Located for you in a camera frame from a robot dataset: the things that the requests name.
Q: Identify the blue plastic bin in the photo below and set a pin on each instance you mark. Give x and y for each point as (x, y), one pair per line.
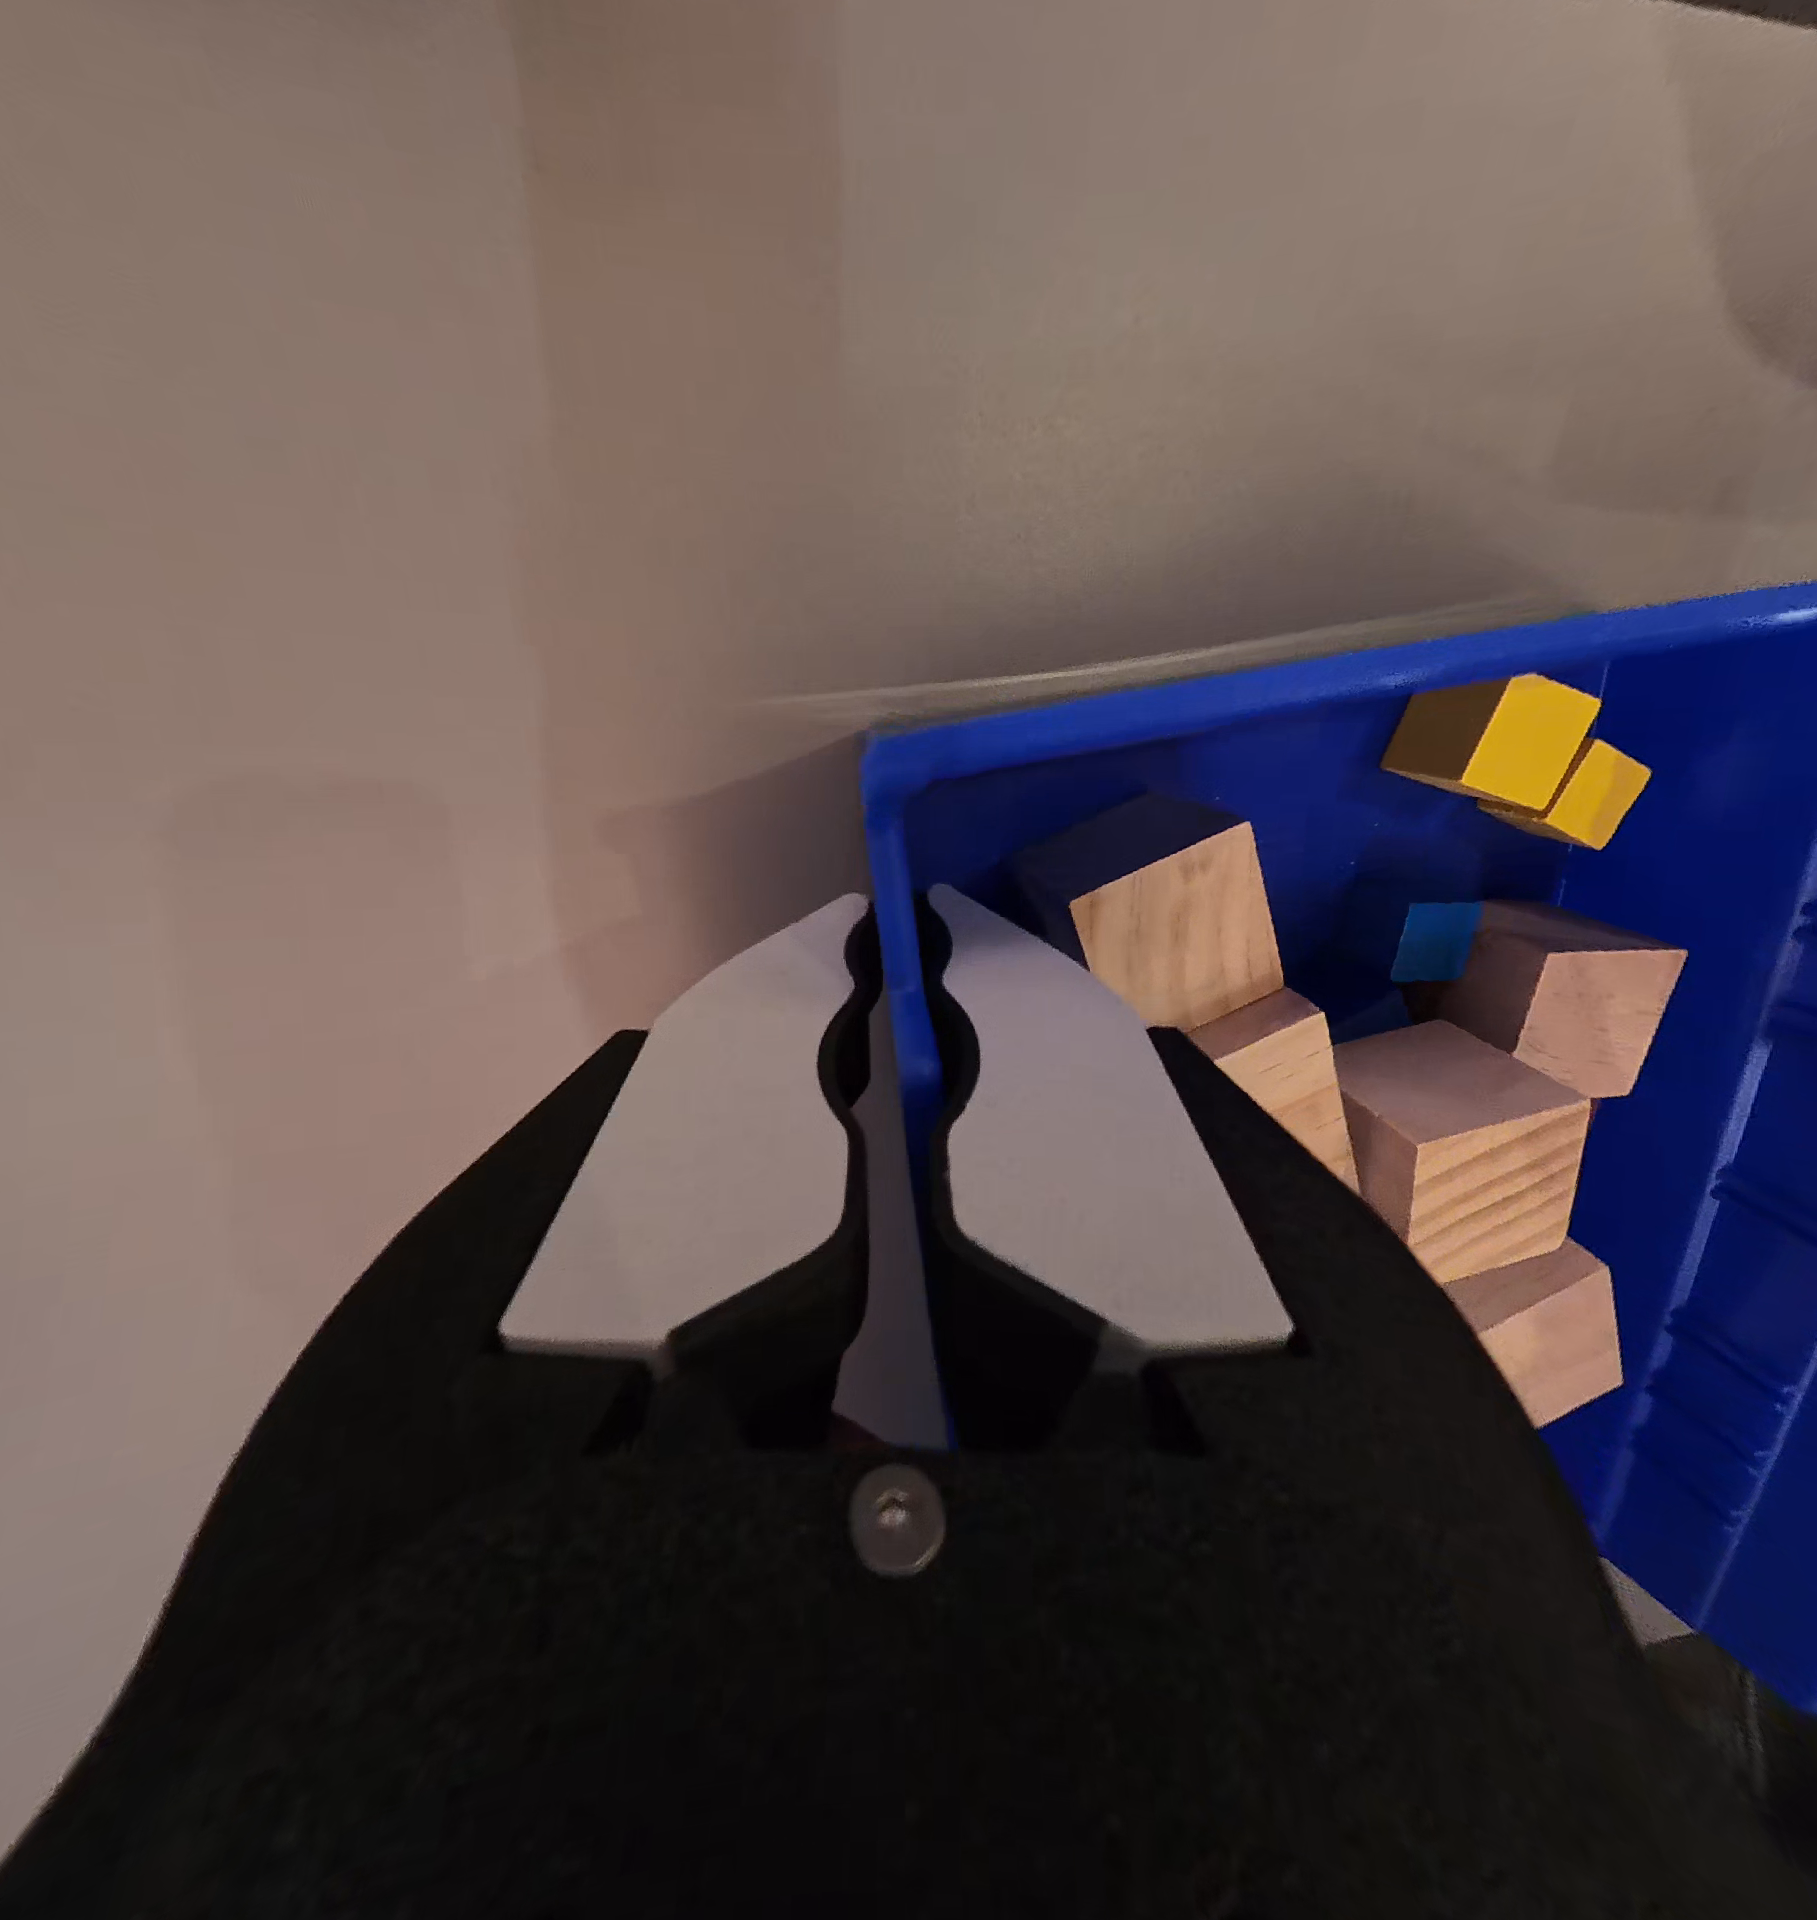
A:
(1720, 1350)

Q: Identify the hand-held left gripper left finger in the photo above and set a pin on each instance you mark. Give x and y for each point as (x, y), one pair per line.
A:
(697, 1186)

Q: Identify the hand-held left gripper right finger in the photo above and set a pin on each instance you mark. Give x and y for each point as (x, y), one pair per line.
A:
(1104, 1186)

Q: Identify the pile of wooden coloured cubes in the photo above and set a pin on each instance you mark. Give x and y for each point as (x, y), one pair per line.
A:
(1463, 1140)

